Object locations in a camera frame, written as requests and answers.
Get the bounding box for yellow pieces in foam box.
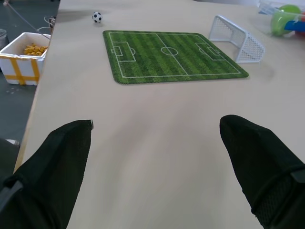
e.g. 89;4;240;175
23;43;49;56

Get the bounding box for small soccer ball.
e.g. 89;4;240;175
91;11;103;24

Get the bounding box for green plastic toy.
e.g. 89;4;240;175
270;4;303;37

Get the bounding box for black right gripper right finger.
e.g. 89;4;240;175
219;114;305;229

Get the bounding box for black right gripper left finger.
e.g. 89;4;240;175
0;119;94;229

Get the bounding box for grey metal can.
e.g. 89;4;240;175
0;29;8;51

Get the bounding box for blue plastic toy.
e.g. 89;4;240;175
284;20;305;31

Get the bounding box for white toy goal with net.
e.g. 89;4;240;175
208;15;266;64

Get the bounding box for white cable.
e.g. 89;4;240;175
36;15;57;33

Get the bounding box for thin diagonal rod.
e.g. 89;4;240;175
5;0;51;40

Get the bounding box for green soccer field mat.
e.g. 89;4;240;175
102;30;250;85

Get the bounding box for white foam box yellow tape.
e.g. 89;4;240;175
0;32;52;85

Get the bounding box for clear plastic storage box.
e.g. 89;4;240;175
256;0;305;39

